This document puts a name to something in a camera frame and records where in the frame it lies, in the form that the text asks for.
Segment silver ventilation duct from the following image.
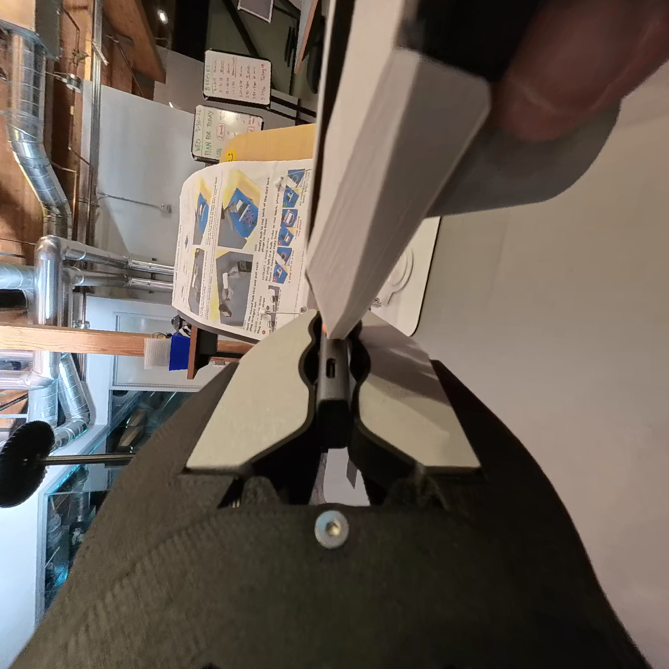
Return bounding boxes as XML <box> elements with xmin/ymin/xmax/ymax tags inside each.
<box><xmin>0</xmin><ymin>18</ymin><xmax>74</xmax><ymax>241</ymax></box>
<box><xmin>26</xmin><ymin>355</ymin><xmax>96</xmax><ymax>450</ymax></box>

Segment wooden top table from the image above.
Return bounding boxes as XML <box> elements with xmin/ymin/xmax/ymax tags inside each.
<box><xmin>0</xmin><ymin>324</ymin><xmax>252</xmax><ymax>380</ymax></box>

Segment whiteboard with green writing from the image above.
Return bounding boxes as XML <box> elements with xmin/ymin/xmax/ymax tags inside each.
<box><xmin>192</xmin><ymin>105</ymin><xmax>263</xmax><ymax>163</ymax></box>

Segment grey usb hub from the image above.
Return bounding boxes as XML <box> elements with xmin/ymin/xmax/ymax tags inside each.
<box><xmin>313</xmin><ymin>337</ymin><xmax>369</xmax><ymax>507</ymax></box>

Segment black handwheel with threaded rod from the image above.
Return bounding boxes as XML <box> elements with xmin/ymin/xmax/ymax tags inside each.
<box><xmin>0</xmin><ymin>421</ymin><xmax>135</xmax><ymax>509</ymax></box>

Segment person's right hand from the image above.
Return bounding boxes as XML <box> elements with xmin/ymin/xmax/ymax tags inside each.
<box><xmin>491</xmin><ymin>0</ymin><xmax>669</xmax><ymax>144</ymax></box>

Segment light wooden board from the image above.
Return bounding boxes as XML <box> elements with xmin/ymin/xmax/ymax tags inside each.
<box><xmin>222</xmin><ymin>124</ymin><xmax>318</xmax><ymax>165</ymax></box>

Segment whiteboard with black writing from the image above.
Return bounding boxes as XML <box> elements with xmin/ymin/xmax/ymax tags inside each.
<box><xmin>203</xmin><ymin>48</ymin><xmax>272</xmax><ymax>109</ymax></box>

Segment printed instruction sheet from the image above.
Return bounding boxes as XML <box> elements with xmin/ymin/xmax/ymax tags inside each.
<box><xmin>171</xmin><ymin>157</ymin><xmax>321</xmax><ymax>344</ymax></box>

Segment shiny metal pipes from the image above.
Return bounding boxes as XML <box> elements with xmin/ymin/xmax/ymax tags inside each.
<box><xmin>34</xmin><ymin>235</ymin><xmax>176</xmax><ymax>327</ymax></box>

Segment blue cooler box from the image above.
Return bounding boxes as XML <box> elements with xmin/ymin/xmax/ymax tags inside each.
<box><xmin>168</xmin><ymin>334</ymin><xmax>192</xmax><ymax>372</ymax></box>

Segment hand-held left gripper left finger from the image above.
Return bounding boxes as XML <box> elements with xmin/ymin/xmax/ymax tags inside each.
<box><xmin>184</xmin><ymin>311</ymin><xmax>321</xmax><ymax>477</ymax></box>

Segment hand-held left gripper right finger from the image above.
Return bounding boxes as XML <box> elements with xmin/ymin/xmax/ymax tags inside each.
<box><xmin>346</xmin><ymin>312</ymin><xmax>482</xmax><ymax>471</ymax></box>

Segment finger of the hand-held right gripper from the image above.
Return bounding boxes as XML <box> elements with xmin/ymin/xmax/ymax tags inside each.
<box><xmin>305</xmin><ymin>0</ymin><xmax>492</xmax><ymax>341</ymax></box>

